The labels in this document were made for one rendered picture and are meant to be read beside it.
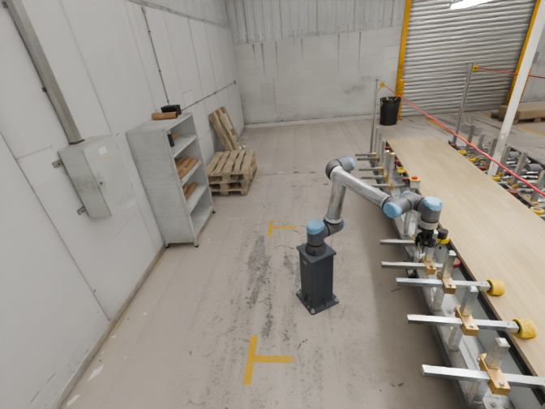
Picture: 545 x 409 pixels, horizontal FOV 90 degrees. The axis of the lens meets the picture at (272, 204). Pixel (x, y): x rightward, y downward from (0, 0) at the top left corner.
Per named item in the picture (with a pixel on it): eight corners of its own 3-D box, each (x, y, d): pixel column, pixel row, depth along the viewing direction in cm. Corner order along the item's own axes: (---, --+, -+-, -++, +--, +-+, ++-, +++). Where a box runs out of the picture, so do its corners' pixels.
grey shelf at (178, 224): (165, 247, 366) (124, 132, 291) (189, 213, 444) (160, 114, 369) (198, 247, 361) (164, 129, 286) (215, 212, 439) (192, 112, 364)
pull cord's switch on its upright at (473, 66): (452, 152, 379) (474, 62, 325) (448, 148, 391) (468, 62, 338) (459, 152, 377) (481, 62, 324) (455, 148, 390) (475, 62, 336)
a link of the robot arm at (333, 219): (317, 230, 246) (329, 155, 198) (332, 222, 253) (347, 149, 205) (328, 240, 235) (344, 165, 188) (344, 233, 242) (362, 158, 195)
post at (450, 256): (431, 315, 167) (449, 253, 143) (430, 310, 170) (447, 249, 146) (438, 316, 166) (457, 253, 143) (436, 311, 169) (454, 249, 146)
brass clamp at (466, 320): (462, 335, 127) (465, 328, 124) (451, 311, 138) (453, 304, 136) (477, 337, 126) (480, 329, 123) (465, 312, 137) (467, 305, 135)
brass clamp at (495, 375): (490, 393, 105) (494, 387, 103) (474, 359, 117) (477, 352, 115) (508, 396, 104) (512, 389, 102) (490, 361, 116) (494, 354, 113)
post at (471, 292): (448, 355, 145) (470, 290, 122) (445, 348, 148) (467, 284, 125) (455, 355, 145) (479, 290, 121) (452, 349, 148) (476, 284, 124)
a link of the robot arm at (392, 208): (318, 161, 193) (398, 207, 145) (331, 157, 198) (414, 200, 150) (317, 175, 200) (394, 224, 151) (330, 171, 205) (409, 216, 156)
